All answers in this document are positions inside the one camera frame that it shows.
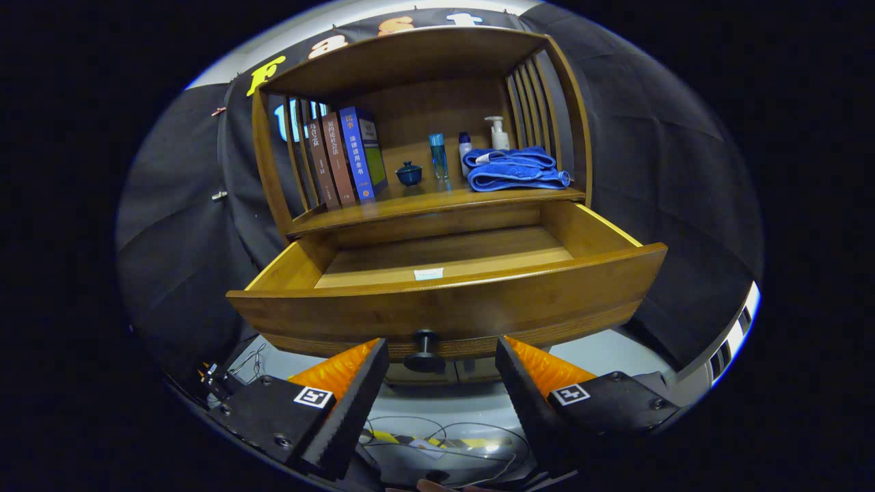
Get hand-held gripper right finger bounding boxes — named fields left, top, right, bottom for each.
left=495, top=336, right=684, bottom=474

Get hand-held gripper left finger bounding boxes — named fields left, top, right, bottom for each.
left=205, top=338, right=390, bottom=481

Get wooden drawer with black knob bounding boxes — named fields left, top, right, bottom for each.
left=226, top=200, right=669, bottom=374

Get wooden countertop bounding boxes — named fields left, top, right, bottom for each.
left=287, top=174, right=587, bottom=236

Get wooden cabinet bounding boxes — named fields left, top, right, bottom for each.
left=252, top=26, right=594, bottom=385

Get yellow floor tape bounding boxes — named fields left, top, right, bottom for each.
left=373, top=429, right=510, bottom=453

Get folded blue towel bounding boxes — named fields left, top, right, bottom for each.
left=462, top=146, right=571, bottom=192

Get dark brown book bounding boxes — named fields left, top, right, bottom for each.
left=304, top=120, right=340, bottom=210

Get reddish brown book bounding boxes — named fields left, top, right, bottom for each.
left=320, top=113, right=358, bottom=207

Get blue book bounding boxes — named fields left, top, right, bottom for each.
left=338, top=106, right=389, bottom=203

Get clear blue bottle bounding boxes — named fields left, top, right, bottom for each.
left=429, top=133, right=450, bottom=180

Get white pump bottle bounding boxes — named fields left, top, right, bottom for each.
left=485, top=116, right=510, bottom=151

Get black floor cable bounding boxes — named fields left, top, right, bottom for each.
left=361, top=415, right=533, bottom=487

